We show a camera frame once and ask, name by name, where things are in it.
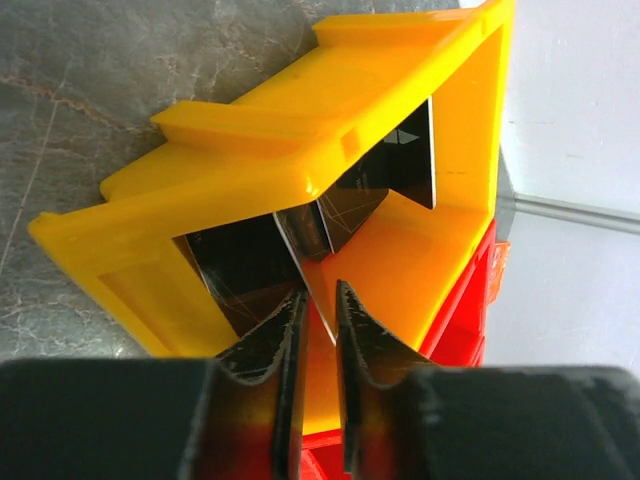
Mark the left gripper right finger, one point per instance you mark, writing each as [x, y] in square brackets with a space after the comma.
[405, 417]

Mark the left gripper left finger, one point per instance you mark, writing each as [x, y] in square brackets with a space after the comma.
[237, 415]

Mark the red bin with silver cards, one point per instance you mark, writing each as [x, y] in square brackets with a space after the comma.
[455, 338]

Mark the black card stack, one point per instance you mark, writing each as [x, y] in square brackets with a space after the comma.
[249, 266]

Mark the orange printed box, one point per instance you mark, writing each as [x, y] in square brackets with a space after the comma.
[498, 267]

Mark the yellow plastic bin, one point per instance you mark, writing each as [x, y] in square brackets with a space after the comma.
[282, 145]

